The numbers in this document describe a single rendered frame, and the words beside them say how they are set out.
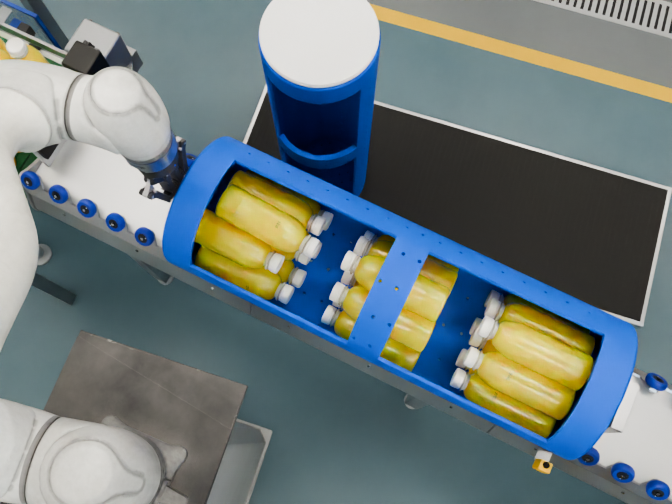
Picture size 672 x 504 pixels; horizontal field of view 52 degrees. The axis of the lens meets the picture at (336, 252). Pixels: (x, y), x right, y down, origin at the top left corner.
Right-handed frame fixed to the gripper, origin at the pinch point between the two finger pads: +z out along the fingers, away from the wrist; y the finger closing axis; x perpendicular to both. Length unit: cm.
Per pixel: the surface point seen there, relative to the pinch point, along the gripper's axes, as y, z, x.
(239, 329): 10, 116, 1
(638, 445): 1, 23, 106
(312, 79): -39.4, 12.3, 8.9
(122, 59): -34, 38, -46
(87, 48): -25, 16, -43
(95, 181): 1.3, 23.4, -27.5
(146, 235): 8.0, 18.1, -8.1
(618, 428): 3, 8, 95
